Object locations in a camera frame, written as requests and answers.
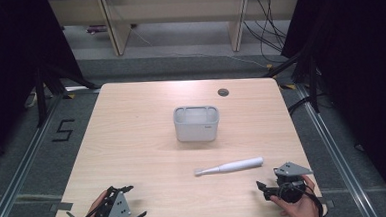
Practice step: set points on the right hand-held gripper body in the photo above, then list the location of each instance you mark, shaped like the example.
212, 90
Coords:
290, 187

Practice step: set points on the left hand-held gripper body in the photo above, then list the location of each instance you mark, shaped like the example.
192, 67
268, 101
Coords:
116, 211

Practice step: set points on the white electric toothbrush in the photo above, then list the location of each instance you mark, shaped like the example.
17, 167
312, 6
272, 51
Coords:
237, 166

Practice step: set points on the grey plastic organizer box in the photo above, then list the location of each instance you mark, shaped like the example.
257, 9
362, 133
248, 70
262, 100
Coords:
195, 131

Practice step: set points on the person's left hand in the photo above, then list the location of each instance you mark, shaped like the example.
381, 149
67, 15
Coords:
98, 202

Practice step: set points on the person's right hand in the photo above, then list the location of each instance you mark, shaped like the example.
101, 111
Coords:
300, 212

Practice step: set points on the yellow black floor tape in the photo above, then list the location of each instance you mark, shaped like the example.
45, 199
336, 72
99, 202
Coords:
288, 86

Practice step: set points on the round grey table grommet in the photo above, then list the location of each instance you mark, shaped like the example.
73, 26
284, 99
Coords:
223, 92

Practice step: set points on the black metal stand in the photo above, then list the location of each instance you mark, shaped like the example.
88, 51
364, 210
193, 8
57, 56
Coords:
40, 96
313, 82

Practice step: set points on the black curtain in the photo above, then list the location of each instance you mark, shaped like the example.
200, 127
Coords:
362, 63
8, 64

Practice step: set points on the small dark purple object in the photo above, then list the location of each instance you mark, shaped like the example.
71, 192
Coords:
95, 29

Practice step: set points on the light wooden shelf unit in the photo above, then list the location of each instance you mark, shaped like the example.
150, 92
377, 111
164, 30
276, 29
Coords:
175, 9

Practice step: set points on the aluminium floor rail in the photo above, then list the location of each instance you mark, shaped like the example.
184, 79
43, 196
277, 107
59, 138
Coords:
333, 141
24, 167

